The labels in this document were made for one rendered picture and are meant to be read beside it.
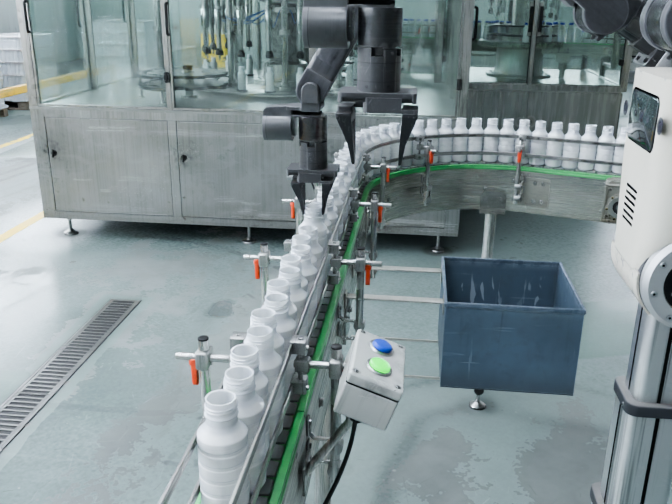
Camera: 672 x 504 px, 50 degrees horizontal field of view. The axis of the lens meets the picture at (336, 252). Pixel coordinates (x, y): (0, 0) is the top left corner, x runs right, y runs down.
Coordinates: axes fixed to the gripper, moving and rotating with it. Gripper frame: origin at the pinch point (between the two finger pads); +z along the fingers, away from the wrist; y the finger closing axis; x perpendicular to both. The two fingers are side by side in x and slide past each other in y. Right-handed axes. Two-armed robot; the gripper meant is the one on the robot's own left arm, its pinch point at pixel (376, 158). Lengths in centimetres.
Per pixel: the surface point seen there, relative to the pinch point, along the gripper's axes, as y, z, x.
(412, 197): 3, 51, 168
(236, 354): -17.1, 24.2, -13.4
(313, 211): -15, 21, 43
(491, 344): 24, 55, 56
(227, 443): -14.4, 27.5, -28.6
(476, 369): 21, 62, 55
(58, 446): -124, 140, 118
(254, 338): -15.5, 23.5, -9.9
